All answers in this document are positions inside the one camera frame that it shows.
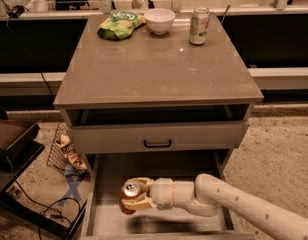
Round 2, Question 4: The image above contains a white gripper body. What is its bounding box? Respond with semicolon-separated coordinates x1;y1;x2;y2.
150;178;174;210

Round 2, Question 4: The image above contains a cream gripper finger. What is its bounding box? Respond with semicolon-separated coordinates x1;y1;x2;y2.
122;196;156;211
125;177;154;194

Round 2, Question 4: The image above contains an orange soda can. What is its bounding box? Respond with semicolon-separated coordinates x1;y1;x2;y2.
119;181;142;215

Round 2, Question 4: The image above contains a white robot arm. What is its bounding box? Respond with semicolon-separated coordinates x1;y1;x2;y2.
120;174;308;240

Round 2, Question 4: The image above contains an open lower drawer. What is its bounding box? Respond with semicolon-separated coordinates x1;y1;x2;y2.
81;151;254;240

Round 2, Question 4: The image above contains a closed top drawer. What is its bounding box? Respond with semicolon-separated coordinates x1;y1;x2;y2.
68;121;248;154

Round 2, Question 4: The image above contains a grey drawer cabinet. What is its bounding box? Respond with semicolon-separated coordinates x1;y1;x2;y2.
53;12;264;172

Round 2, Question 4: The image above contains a silver green soda can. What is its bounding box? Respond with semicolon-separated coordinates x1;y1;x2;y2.
189;7;210;45

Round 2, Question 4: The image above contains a blue tape cross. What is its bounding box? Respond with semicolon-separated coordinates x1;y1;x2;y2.
58;164;86;206

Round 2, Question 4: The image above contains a brown snack bag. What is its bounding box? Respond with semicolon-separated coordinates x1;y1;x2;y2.
60;135;87;172

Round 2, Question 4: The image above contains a green chip bag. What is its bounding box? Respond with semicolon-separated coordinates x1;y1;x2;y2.
97;11;146;40

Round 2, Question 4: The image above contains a white bowl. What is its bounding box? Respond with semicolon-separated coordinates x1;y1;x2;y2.
144;8;176;34

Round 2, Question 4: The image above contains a black drawer handle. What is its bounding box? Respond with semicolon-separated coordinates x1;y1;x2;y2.
143;139;172;149

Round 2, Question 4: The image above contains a black cable on floor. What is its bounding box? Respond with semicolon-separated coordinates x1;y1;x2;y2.
13;180;82;240

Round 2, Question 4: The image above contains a wire mesh basket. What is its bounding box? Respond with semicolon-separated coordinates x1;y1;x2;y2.
46;122;89;177

